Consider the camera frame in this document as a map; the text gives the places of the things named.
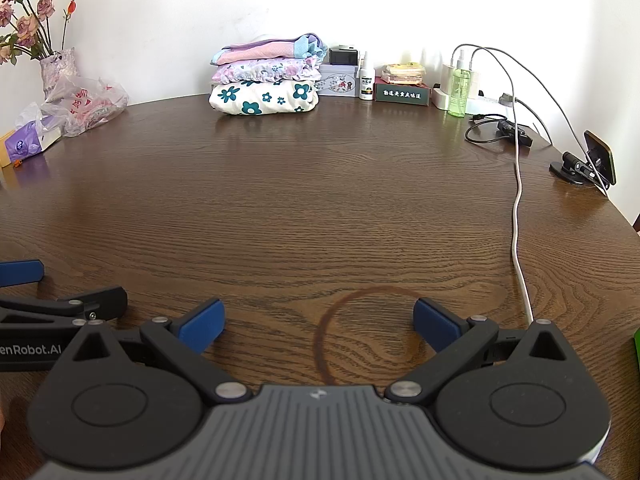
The green plastic object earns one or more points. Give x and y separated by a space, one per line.
636 355

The white adapter box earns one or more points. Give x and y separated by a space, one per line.
440 99

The dark green box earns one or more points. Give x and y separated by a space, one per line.
402 94

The purple tissue pack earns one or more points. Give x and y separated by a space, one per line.
25 142

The pale crinkled vase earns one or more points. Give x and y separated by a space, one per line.
57 72

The green spray bottle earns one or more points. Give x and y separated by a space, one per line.
459 92

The white charger block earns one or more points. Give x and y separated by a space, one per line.
446 76

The pink and blue garment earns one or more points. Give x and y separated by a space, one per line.
265 50

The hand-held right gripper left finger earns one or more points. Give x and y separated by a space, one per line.
202 325

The purple floral frilled garment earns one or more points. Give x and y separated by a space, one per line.
270 69

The yellow box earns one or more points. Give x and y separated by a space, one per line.
4 152

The clear red-printed plastic bag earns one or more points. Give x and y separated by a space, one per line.
90 102

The small black device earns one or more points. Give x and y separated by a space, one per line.
344 56

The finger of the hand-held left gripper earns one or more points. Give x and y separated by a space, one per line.
22 272
105 302

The printed tin box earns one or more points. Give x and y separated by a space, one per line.
340 81

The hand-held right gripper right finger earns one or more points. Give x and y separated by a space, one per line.
437 325

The white spray bottle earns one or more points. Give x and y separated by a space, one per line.
366 87

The dried rose bouquet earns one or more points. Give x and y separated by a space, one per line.
45 7

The cream teal floral garment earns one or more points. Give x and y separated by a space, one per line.
260 97

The smartphone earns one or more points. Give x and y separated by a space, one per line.
602 157

